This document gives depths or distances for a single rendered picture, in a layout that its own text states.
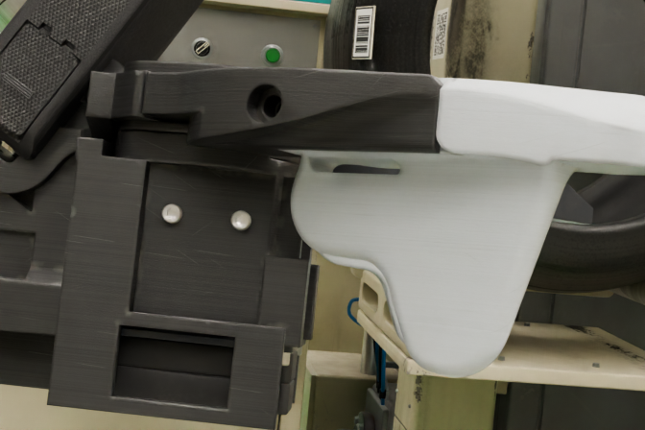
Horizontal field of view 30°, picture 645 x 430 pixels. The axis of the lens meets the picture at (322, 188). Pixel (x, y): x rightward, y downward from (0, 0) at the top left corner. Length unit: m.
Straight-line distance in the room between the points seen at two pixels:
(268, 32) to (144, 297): 1.80
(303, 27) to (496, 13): 0.41
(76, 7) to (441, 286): 0.11
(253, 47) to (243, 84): 1.82
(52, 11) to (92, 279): 0.07
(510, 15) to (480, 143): 1.57
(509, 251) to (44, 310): 0.12
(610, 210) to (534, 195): 1.50
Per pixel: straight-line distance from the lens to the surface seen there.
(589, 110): 0.24
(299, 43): 2.08
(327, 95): 0.24
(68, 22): 0.30
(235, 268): 0.28
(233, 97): 0.25
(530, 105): 0.24
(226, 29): 2.07
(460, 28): 1.79
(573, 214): 0.38
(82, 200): 0.28
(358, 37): 1.39
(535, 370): 1.46
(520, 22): 1.81
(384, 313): 1.58
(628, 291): 1.60
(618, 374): 1.50
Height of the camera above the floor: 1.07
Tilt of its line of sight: 3 degrees down
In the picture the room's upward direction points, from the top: 6 degrees clockwise
